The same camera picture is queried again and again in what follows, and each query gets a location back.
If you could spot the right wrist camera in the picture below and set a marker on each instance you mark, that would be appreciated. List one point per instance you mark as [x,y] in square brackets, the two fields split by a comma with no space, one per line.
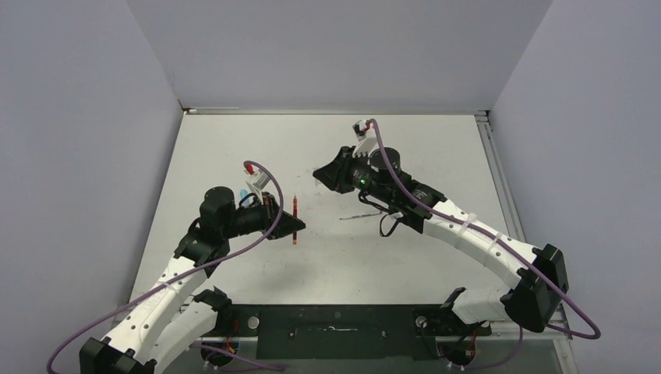
[366,137]

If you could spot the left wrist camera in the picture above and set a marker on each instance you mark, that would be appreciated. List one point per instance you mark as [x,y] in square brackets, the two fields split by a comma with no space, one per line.
[256,180]

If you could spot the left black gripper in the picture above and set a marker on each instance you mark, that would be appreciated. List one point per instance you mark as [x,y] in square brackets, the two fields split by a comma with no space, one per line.
[269,211]

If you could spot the blue highlighter pen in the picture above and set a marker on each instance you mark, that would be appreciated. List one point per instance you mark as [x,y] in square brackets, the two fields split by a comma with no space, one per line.
[244,197]

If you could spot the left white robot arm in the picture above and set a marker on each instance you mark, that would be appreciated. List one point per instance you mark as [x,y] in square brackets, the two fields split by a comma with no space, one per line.
[174,313]

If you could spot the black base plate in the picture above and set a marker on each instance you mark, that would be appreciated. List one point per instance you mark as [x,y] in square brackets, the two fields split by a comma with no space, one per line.
[345,331]

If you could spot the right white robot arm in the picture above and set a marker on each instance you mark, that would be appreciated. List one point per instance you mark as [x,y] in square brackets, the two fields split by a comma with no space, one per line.
[533,278]

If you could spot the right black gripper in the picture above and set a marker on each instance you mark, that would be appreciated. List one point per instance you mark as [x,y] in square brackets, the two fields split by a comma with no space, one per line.
[335,175]

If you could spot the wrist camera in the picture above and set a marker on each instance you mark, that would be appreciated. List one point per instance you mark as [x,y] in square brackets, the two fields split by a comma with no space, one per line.
[256,180]
[366,137]

